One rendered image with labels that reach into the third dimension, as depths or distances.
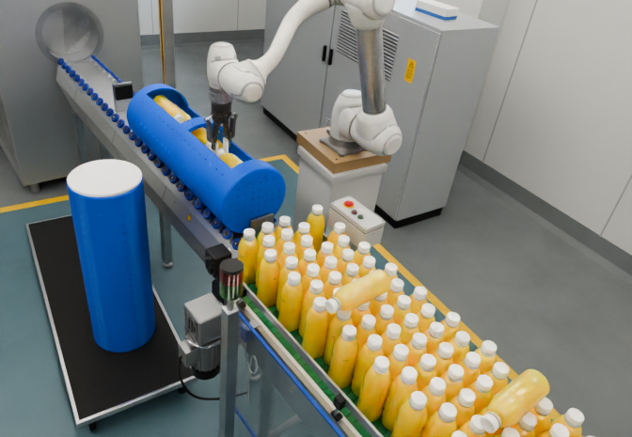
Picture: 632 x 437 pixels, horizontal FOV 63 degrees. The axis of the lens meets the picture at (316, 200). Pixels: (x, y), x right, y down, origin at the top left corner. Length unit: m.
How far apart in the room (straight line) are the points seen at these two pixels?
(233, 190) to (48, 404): 1.41
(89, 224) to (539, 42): 3.38
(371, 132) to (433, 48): 1.17
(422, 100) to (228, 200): 1.80
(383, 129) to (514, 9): 2.48
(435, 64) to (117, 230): 2.06
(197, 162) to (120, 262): 0.57
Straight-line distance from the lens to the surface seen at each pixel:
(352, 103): 2.31
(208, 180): 1.92
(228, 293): 1.41
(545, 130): 4.34
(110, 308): 2.46
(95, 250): 2.26
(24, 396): 2.83
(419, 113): 3.35
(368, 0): 1.89
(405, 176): 3.56
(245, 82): 1.72
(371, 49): 2.01
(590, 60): 4.11
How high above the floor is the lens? 2.16
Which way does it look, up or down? 33 degrees down
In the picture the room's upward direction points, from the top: 8 degrees clockwise
